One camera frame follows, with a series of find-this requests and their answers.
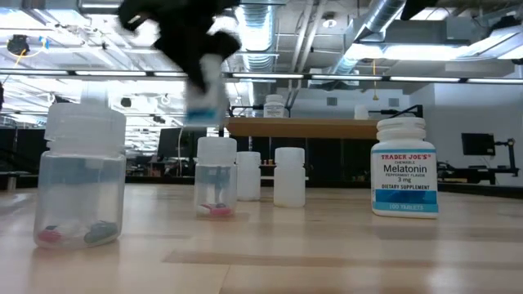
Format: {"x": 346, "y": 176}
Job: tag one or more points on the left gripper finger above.
{"x": 197, "y": 69}
{"x": 226, "y": 45}

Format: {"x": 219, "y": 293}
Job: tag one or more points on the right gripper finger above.
{"x": 418, "y": 7}

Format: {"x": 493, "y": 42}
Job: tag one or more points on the white melatonin supplement bottle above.
{"x": 274, "y": 108}
{"x": 206, "y": 106}
{"x": 404, "y": 175}

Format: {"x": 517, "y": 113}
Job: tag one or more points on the clear plastic pill bottle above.
{"x": 215, "y": 179}
{"x": 361, "y": 113}
{"x": 79, "y": 183}

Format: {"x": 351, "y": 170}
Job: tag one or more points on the translucent white plastic bottle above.
{"x": 289, "y": 179}
{"x": 248, "y": 175}

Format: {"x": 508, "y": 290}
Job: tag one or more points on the wooden shelf black metal legs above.
{"x": 306, "y": 127}

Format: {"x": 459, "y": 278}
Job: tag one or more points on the rectangular ceiling light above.
{"x": 425, "y": 52}

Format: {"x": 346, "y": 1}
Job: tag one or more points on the black desk monitor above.
{"x": 175, "y": 143}

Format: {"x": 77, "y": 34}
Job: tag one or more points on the white pillar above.
{"x": 94, "y": 92}

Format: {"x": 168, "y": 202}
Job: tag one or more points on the black ceiling-hung device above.
{"x": 18, "y": 44}

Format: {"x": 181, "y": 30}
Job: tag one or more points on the black partition panel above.
{"x": 24, "y": 151}

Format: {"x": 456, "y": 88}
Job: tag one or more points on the silver ribbed air duct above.
{"x": 255, "y": 36}

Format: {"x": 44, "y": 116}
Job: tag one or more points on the long ceiling light rail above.
{"x": 265, "y": 76}

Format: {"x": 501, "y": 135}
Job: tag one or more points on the black metal table frame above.
{"x": 163, "y": 180}

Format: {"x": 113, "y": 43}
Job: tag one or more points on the black wall screen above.
{"x": 478, "y": 143}

